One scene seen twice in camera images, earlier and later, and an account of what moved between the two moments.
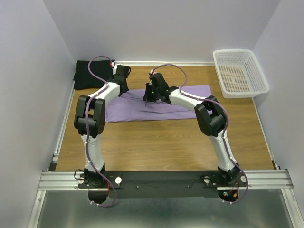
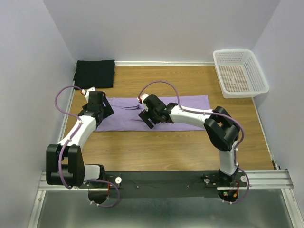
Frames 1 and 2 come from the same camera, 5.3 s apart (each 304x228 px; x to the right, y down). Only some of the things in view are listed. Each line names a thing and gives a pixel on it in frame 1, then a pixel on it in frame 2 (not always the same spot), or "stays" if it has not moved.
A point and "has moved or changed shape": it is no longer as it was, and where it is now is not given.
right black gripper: [146, 97] → [145, 115]
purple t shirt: [130, 107] has moved or changed shape
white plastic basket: [239, 73] stays
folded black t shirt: [83, 79] stays
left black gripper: [127, 89] → [108, 110]
